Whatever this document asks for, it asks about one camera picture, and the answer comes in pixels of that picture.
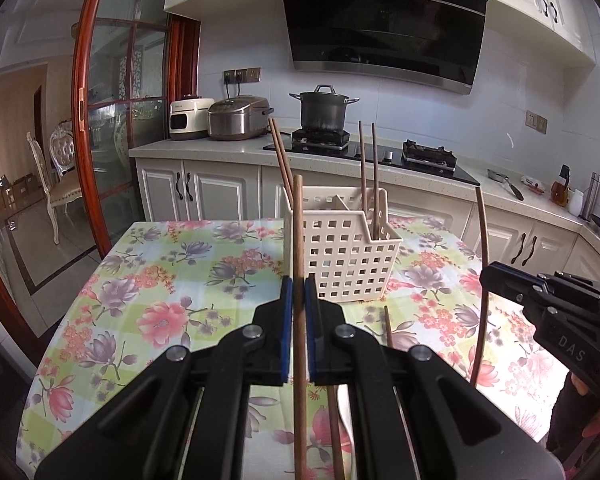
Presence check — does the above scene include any beige kitchen countertop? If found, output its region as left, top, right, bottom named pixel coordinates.
left=128, top=135, right=600, bottom=256

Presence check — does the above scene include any red wooden door frame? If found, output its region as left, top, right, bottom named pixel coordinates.
left=0, top=230, right=56, bottom=348

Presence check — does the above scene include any cream plastic utensil basket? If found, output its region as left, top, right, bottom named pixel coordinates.
left=283, top=186, right=403, bottom=303

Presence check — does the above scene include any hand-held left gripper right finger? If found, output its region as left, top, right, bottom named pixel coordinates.
left=304, top=274, right=566, bottom=480

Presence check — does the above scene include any wooden-framed glass sliding door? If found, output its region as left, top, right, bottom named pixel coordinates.
left=72, top=0, right=202, bottom=261

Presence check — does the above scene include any black range hood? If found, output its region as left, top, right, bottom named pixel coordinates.
left=276, top=0, right=492, bottom=96

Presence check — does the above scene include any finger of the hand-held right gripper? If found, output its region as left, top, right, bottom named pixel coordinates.
left=481, top=263, right=546, bottom=306
left=490, top=261, right=600, bottom=306

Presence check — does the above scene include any floral tablecloth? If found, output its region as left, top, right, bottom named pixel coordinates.
left=22, top=217, right=571, bottom=480

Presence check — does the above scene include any dark grey stockpot with lid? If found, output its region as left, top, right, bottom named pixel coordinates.
left=288, top=84, right=360, bottom=132

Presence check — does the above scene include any white tufted-back dining chair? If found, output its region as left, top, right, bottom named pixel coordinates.
left=49, top=120, right=81, bottom=176

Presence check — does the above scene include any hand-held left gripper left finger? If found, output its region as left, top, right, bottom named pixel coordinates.
left=35, top=275, right=295, bottom=480

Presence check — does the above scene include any black glass gas cooktop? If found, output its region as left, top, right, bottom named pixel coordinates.
left=262, top=129, right=481, bottom=185

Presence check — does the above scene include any silver rice cooker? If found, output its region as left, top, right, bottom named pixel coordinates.
left=207, top=95, right=275, bottom=141

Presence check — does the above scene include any gold wall socket with plugs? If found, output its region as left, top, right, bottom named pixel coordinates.
left=223, top=67, right=262, bottom=85

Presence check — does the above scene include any small steel saucepan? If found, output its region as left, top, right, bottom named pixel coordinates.
left=487, top=168, right=525, bottom=202

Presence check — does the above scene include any white countertop cooker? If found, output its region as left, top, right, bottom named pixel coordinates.
left=169, top=94, right=216, bottom=141

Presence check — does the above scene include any brown cardboard box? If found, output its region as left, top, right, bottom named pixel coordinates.
left=12, top=174, right=38, bottom=206
left=0, top=175, right=16, bottom=211

